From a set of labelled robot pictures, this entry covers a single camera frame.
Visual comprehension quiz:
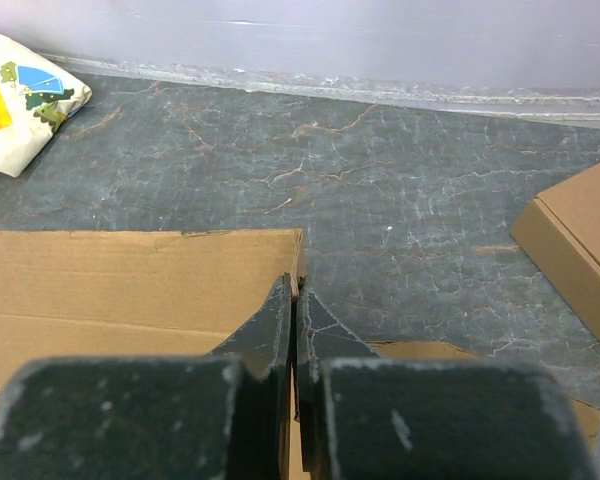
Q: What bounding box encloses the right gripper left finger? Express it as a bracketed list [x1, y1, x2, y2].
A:
[0, 275, 293, 479]

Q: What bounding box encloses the closed brown cardboard box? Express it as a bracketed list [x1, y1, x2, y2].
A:
[510, 163, 600, 342]

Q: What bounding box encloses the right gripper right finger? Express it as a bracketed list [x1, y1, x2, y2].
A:
[295, 290, 597, 479]

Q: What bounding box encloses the white patterned cloth bag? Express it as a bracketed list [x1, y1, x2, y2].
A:
[0, 34, 92, 178]

